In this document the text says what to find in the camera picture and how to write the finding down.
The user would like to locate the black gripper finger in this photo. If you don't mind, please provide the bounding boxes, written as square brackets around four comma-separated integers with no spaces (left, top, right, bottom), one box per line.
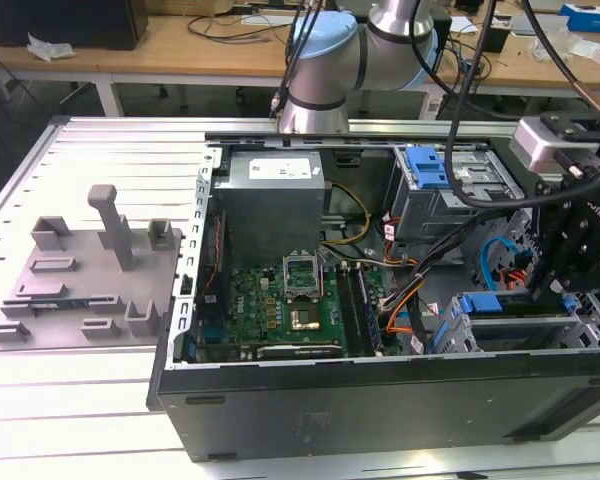
[531,253,600,305]
[526,173,575,290]

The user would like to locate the blue data wire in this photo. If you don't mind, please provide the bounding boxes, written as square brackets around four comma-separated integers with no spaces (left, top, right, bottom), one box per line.
[481,234,521,292]

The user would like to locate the hard disk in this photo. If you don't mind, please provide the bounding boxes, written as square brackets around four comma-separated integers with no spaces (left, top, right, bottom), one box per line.
[431,291,580,352]

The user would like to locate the grey disk bay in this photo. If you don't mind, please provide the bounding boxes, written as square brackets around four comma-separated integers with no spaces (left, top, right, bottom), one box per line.
[437,289,600,354]

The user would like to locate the grey drive cage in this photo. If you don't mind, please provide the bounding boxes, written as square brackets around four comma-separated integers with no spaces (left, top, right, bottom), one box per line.
[387,144,526,242]

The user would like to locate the blue plastic latch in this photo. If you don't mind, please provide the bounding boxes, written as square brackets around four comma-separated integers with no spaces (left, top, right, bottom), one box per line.
[404,144,460,191]

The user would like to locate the wooden desk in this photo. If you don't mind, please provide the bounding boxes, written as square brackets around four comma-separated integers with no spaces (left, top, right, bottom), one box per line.
[0,13,301,117]
[432,9,600,121]

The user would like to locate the clear plastic bags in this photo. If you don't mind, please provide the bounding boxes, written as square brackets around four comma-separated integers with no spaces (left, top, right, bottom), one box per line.
[527,29,600,69]

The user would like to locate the installed RAM stick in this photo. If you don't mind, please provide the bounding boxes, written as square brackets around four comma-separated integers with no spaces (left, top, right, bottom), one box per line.
[357,264,384,354]

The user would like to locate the small black box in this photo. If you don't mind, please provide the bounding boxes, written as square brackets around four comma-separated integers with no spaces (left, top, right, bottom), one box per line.
[478,23,511,54]

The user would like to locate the blue cardboard box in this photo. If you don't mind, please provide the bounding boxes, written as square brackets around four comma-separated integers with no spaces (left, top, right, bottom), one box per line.
[559,3,600,34]

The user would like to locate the black RAM slot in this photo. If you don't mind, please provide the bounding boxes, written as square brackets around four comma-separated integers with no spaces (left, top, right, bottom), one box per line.
[335,264,365,357]

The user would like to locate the flat grey box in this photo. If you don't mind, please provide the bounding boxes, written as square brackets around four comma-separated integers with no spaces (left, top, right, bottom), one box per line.
[509,13,571,36]

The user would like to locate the black PC case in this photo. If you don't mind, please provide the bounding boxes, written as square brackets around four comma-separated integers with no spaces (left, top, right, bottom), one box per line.
[146,130,600,464]

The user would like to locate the metal socket cover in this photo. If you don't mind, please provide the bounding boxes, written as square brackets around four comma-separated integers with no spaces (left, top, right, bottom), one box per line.
[282,253,325,302]

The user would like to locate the CPU socket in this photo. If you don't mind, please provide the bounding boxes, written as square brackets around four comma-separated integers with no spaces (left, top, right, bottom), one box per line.
[288,307,324,333]

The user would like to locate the black graphics card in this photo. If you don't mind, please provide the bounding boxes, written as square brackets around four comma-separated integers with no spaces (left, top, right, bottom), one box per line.
[256,342,345,359]

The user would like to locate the grey power supply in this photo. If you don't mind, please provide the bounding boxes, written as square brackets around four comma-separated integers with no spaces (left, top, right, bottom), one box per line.
[213,152,331,262]

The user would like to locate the green motherboard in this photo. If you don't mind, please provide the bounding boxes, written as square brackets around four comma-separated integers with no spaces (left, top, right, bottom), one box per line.
[195,262,399,361]

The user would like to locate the grey parts rack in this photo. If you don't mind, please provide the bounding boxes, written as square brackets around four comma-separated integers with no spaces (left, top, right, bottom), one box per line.
[0,184,186,354]

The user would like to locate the RAM stick in rack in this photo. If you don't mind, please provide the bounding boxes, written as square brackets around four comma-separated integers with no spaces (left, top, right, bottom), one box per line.
[27,298,89,309]

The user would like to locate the black computer tower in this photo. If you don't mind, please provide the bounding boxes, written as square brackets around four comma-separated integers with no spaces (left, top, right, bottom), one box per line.
[0,0,150,51]

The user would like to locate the crumpled plastic bag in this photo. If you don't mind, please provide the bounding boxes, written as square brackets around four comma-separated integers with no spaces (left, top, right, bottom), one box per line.
[27,32,75,62]

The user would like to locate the orange power wire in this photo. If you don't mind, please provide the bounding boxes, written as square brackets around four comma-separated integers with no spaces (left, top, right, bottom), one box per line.
[498,252,531,289]

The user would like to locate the black cable bundle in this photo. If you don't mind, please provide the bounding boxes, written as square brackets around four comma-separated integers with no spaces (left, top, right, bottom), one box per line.
[379,207,536,311]

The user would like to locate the thick black camera cable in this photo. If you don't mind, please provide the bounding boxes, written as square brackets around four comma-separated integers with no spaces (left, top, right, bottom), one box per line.
[442,0,589,211]

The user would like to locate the orange wire bundle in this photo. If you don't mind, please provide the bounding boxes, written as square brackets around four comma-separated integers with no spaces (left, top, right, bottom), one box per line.
[385,294,422,336]

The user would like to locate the yellow wire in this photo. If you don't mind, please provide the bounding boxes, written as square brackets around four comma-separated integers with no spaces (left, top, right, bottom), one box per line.
[319,183,371,247]

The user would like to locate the locking lever wire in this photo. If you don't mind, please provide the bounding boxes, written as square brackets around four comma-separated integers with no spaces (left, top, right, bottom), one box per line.
[316,246,328,297]

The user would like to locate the black cable with silver plug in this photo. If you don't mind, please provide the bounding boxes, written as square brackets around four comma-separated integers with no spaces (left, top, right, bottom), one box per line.
[268,0,326,119]

